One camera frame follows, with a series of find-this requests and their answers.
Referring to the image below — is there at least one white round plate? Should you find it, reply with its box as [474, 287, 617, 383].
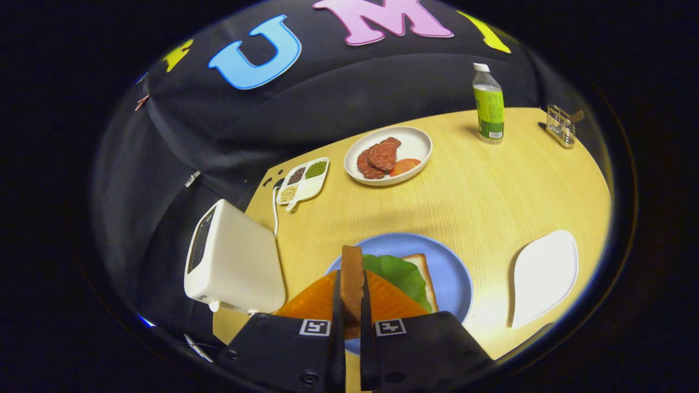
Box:
[344, 126, 433, 187]

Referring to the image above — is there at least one white leaf-shaped plate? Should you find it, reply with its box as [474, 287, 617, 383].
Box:
[511, 230, 579, 329]

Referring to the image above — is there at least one green lettuce leaf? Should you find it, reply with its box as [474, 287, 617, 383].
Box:
[362, 254, 433, 313]

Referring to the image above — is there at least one white divided spice dish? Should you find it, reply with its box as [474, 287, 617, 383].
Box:
[276, 157, 330, 212]

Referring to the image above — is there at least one green label plastic bottle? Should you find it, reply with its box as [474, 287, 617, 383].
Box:
[472, 63, 505, 145]

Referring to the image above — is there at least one brown meat patty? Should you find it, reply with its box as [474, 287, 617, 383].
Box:
[357, 147, 386, 180]
[367, 137, 402, 173]

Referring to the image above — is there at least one blue round plate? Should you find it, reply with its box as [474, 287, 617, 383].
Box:
[326, 233, 473, 355]

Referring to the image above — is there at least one white toaster cable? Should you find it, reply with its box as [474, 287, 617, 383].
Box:
[271, 183, 282, 236]

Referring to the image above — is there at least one toasted bread slice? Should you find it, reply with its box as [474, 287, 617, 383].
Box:
[341, 245, 365, 340]

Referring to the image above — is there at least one white bread slice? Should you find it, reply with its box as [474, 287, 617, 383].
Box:
[401, 253, 439, 313]

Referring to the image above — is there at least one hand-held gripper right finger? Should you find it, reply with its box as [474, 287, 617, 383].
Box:
[359, 271, 495, 392]

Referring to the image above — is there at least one metal wire rack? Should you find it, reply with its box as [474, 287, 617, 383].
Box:
[538, 105, 585, 149]

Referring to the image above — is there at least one white toaster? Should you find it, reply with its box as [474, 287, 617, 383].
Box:
[183, 199, 287, 315]

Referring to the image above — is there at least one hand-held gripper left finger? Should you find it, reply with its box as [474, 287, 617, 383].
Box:
[216, 270, 346, 393]

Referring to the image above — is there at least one red tomato slice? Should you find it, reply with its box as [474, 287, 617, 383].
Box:
[389, 158, 422, 177]

